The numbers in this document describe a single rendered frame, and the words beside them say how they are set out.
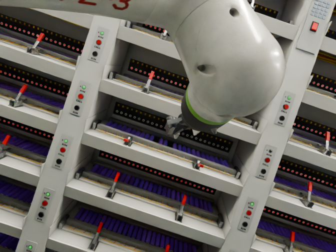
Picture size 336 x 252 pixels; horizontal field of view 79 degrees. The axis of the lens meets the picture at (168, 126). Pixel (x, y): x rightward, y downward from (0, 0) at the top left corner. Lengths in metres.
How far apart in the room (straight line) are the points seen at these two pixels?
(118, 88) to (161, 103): 0.16
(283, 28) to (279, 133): 0.38
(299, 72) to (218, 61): 0.68
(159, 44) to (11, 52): 0.52
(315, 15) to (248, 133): 0.48
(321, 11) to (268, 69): 0.77
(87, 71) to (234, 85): 0.64
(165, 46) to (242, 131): 0.41
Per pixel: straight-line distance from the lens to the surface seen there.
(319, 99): 0.92
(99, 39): 0.82
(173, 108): 0.73
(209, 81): 0.23
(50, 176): 0.86
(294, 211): 0.93
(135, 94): 0.75
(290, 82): 0.86
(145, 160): 0.75
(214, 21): 0.24
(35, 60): 0.89
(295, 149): 0.87
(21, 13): 1.24
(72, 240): 0.93
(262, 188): 0.84
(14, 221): 1.00
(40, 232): 0.94
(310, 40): 0.93
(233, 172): 0.84
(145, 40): 0.79
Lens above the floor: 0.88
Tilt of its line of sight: 1 degrees down
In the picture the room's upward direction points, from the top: 19 degrees clockwise
